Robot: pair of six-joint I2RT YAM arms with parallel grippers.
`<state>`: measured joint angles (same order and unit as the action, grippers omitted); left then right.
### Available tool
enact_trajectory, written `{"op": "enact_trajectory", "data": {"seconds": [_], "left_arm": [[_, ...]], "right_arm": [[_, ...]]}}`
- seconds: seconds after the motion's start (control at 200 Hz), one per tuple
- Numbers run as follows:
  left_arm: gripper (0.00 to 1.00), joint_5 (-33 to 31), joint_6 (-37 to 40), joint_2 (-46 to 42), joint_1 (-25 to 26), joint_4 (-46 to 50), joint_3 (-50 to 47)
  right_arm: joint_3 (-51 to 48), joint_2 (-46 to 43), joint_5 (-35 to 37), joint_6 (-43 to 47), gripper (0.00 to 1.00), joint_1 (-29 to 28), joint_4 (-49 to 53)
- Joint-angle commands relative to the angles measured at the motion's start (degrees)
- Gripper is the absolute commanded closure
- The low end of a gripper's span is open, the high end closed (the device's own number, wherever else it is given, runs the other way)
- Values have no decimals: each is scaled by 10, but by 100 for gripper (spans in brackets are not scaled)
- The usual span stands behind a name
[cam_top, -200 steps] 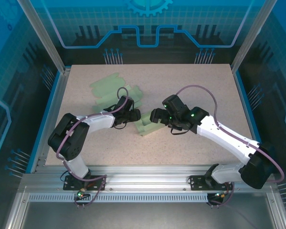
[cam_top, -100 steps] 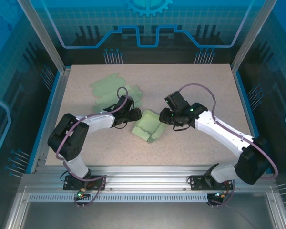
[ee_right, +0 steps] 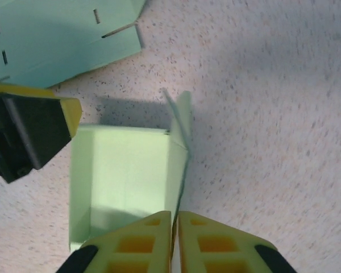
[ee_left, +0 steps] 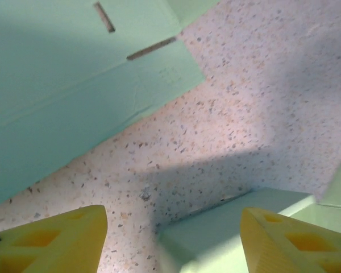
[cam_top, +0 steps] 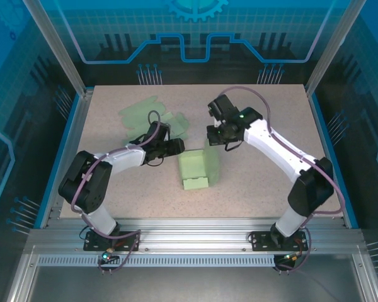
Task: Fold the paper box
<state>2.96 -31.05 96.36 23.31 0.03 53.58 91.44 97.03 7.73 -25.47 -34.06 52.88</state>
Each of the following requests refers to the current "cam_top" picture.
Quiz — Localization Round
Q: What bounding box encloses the green paper box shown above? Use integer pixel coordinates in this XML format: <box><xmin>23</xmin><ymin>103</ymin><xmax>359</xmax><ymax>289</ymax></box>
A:
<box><xmin>118</xmin><ymin>96</ymin><xmax>190</xmax><ymax>143</ymax></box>
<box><xmin>177</xmin><ymin>139</ymin><xmax>222</xmax><ymax>191</ymax></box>

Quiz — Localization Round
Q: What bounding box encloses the blue side panel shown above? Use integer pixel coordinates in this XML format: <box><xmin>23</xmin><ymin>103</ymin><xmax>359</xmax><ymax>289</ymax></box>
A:
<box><xmin>33</xmin><ymin>94</ymin><xmax>83</xmax><ymax>229</ymax></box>
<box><xmin>309</xmin><ymin>91</ymin><xmax>359</xmax><ymax>229</ymax></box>

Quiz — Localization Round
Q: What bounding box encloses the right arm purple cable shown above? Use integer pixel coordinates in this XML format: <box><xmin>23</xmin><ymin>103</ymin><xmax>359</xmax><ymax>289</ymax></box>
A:
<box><xmin>219</xmin><ymin>86</ymin><xmax>343</xmax><ymax>275</ymax></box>

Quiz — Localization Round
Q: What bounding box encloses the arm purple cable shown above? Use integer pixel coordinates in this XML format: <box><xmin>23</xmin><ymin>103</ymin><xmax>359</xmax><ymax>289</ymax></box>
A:
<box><xmin>219</xmin><ymin>86</ymin><xmax>343</xmax><ymax>275</ymax></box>
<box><xmin>71</xmin><ymin>109</ymin><xmax>143</xmax><ymax>275</ymax></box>

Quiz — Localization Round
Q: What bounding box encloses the aluminium frame rail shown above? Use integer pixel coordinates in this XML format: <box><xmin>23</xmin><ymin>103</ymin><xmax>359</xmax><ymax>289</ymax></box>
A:
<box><xmin>25</xmin><ymin>216</ymin><xmax>365</xmax><ymax>256</ymax></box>

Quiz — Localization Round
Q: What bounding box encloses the aluminium side rail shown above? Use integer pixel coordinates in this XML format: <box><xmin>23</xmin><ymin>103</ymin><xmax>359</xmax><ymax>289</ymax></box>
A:
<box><xmin>39</xmin><ymin>89</ymin><xmax>94</xmax><ymax>229</ymax></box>

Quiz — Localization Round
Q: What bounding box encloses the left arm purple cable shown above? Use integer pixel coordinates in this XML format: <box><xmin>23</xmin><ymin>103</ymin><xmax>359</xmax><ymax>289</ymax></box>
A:
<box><xmin>71</xmin><ymin>109</ymin><xmax>143</xmax><ymax>275</ymax></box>

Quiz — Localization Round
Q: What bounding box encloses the slotted grey cable duct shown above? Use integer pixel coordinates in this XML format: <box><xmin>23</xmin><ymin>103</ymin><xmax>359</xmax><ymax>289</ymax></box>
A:
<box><xmin>37</xmin><ymin>254</ymin><xmax>278</xmax><ymax>268</ymax></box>

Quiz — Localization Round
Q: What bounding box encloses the aluminium frame post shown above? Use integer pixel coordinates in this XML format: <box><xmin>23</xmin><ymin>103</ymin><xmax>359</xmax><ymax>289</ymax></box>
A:
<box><xmin>304</xmin><ymin>0</ymin><xmax>368</xmax><ymax>97</ymax></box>
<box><xmin>21</xmin><ymin>0</ymin><xmax>95</xmax><ymax>98</ymax></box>

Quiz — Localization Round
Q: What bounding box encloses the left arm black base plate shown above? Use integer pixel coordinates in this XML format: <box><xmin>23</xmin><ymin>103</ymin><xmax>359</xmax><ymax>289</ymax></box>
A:
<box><xmin>83</xmin><ymin>230</ymin><xmax>142</xmax><ymax>252</ymax></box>

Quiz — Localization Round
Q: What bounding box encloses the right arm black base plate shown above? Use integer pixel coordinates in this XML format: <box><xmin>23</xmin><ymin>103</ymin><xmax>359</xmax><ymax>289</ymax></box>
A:
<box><xmin>249</xmin><ymin>230</ymin><xmax>309</xmax><ymax>252</ymax></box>

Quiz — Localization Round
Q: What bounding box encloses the small lit cable connector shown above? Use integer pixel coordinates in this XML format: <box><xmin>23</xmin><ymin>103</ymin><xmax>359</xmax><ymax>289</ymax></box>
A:
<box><xmin>282</xmin><ymin>251</ymin><xmax>303</xmax><ymax>265</ymax></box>
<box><xmin>100</xmin><ymin>248</ymin><xmax>119</xmax><ymax>264</ymax></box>

